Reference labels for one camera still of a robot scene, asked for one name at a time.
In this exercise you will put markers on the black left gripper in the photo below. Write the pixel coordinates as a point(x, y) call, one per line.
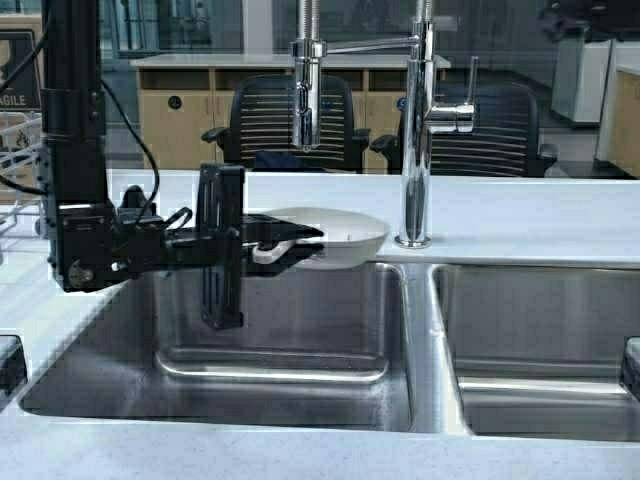
point(143, 241)

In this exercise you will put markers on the white frying pan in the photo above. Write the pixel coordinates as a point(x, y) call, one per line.
point(350, 239)

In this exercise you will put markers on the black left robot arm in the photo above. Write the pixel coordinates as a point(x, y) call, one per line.
point(95, 244)

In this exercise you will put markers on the left black office chair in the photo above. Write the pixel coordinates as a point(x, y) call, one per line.
point(261, 117)

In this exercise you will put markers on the black office chair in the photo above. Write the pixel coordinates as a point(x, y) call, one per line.
point(261, 117)
point(505, 141)

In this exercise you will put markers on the wooden storage counter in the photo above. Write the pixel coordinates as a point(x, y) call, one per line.
point(196, 108)

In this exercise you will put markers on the chrome kitchen faucet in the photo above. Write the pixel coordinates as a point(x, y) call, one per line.
point(423, 116)

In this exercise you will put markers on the right black office chair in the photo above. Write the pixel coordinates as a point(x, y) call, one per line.
point(505, 141)

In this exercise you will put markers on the stainless steel double sink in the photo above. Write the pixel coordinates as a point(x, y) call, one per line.
point(481, 350)

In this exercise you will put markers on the cardboard fragile box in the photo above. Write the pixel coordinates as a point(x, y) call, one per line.
point(26, 61)

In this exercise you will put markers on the white rolling cabinet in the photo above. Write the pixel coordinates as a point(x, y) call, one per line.
point(580, 79)

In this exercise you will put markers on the white wire dish rack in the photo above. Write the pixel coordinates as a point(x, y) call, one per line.
point(20, 155)

